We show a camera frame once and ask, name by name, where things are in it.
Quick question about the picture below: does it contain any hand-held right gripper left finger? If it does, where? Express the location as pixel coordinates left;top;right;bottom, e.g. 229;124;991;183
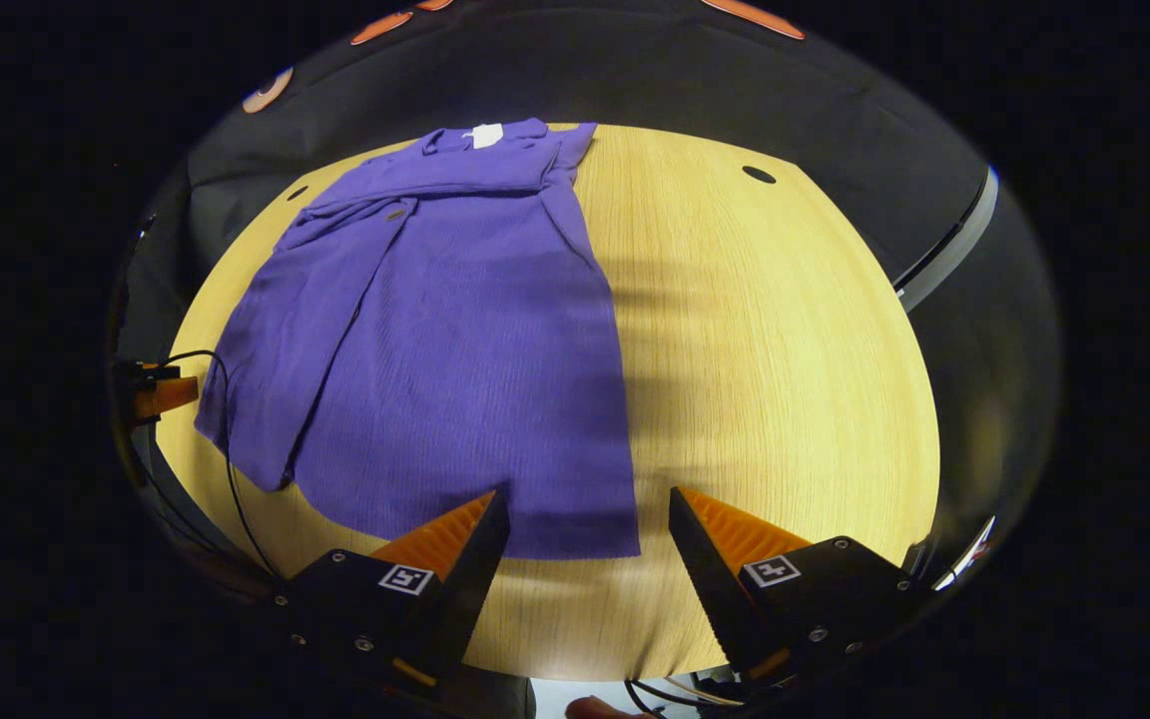
271;487;513;700

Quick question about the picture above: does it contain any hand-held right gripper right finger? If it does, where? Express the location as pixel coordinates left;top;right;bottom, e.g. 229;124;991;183
668;486;920;690

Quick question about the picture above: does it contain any purple shirt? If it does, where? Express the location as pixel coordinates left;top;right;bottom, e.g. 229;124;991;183
194;118;643;560

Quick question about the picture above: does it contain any white metal pole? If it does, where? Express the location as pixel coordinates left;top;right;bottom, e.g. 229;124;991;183
894;165;1000;316

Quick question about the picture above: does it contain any black backdrop cloth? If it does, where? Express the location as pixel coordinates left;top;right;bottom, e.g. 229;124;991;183
111;0;1060;560

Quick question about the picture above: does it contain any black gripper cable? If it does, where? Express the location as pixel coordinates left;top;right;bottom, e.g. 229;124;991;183
158;350;282;580

